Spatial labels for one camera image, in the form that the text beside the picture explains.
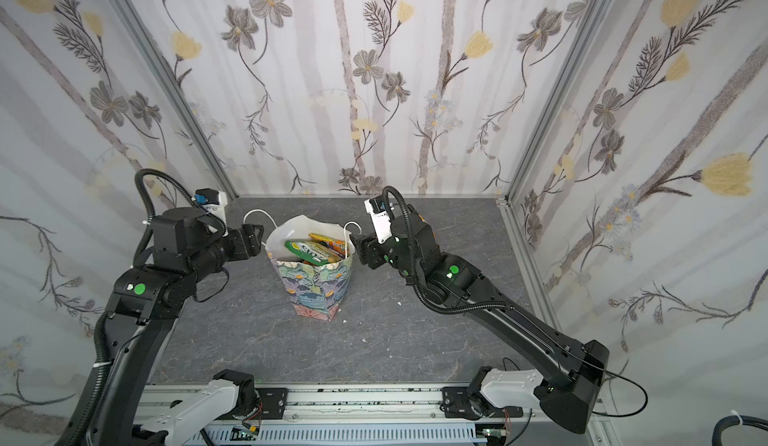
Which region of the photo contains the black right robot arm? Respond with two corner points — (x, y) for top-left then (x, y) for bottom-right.
(352, 186), (609, 434)

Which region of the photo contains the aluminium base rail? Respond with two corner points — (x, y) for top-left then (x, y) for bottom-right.
(180, 383), (619, 445)

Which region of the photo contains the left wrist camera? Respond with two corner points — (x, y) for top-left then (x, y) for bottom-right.
(194, 188), (229, 225)

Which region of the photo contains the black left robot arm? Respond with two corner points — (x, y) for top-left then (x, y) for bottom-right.
(58, 169), (264, 445)

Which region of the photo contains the orange fruit snack packet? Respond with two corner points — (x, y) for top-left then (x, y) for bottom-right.
(309, 233), (348, 258)

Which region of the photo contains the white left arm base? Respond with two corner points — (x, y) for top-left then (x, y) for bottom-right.
(140, 370), (259, 445)

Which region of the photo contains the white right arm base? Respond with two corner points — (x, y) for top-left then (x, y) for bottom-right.
(467, 366), (544, 416)

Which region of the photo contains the floral white paper bag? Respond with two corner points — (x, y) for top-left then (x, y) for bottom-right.
(262, 215), (359, 321)

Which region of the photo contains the green snack packet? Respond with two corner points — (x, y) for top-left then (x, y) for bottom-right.
(284, 240), (342, 266)

